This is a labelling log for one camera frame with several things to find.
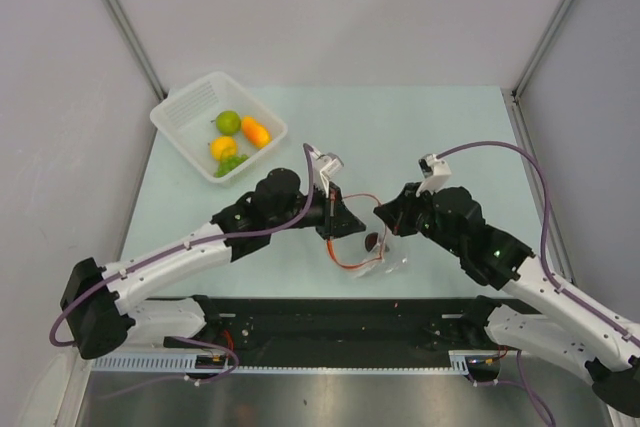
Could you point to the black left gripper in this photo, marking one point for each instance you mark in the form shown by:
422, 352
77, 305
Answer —
339, 221

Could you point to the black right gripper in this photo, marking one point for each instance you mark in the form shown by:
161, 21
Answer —
396, 213

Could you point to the dark purple fake fruit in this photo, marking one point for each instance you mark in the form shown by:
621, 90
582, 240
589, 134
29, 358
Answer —
371, 240

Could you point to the clear zip top bag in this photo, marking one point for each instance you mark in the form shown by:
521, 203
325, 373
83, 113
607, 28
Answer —
349, 254

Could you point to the orange fake peach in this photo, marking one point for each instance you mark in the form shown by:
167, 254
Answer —
255, 132

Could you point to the yellow fake lemon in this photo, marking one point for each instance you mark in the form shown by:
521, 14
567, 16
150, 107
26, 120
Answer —
223, 147

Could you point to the light green fake pear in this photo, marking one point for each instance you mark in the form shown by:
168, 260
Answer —
228, 123

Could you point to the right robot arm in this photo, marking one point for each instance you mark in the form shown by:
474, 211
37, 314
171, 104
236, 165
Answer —
576, 332

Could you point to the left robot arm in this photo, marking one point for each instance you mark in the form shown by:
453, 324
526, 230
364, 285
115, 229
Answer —
108, 306

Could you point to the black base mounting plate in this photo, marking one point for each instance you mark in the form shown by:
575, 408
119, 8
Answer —
348, 333

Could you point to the white plastic basket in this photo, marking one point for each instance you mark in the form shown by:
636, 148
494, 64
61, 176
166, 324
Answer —
186, 118

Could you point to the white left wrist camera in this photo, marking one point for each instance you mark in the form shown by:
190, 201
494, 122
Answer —
324, 167

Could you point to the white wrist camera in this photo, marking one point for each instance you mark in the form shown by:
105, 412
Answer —
324, 167
436, 173

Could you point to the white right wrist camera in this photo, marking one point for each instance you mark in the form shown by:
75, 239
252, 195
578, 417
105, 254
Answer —
436, 173

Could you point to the white slotted cable duct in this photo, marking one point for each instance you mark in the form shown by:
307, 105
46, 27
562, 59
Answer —
173, 363

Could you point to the right aluminium corner post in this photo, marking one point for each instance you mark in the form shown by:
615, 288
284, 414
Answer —
552, 29

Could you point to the aluminium corner post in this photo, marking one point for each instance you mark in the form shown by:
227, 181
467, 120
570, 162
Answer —
125, 28
552, 29

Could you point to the left aluminium corner post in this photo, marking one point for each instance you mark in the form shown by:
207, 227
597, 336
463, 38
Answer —
125, 28

